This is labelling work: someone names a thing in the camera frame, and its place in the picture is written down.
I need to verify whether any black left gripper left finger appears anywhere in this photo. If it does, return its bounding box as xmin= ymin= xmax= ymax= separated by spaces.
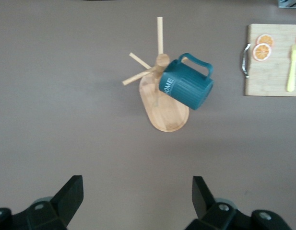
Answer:
xmin=0 ymin=175 xmax=84 ymax=230

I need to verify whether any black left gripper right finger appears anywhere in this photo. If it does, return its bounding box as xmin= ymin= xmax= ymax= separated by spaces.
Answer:
xmin=186 ymin=176 xmax=291 ymax=230

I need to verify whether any teal mug yellow inside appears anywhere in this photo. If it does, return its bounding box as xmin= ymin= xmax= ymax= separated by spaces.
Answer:
xmin=158 ymin=52 xmax=214 ymax=111

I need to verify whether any wooden mug rack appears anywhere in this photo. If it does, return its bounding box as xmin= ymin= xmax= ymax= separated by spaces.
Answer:
xmin=122 ymin=16 xmax=190 ymax=133

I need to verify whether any bamboo cutting board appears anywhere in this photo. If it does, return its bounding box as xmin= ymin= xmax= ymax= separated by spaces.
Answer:
xmin=243 ymin=23 xmax=296 ymax=97

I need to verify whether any yellow plastic fork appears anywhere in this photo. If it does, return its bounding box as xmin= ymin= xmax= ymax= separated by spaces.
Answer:
xmin=286 ymin=44 xmax=296 ymax=92

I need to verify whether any orange slice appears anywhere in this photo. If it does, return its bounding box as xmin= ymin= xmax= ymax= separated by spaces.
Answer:
xmin=252 ymin=43 xmax=272 ymax=62
xmin=255 ymin=34 xmax=275 ymax=48

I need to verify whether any metal cutting board handle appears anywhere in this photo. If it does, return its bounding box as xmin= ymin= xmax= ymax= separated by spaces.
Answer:
xmin=241 ymin=44 xmax=251 ymax=79

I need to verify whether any metal table edge bracket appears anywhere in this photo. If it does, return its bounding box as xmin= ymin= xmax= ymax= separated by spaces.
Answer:
xmin=278 ymin=0 xmax=296 ymax=9

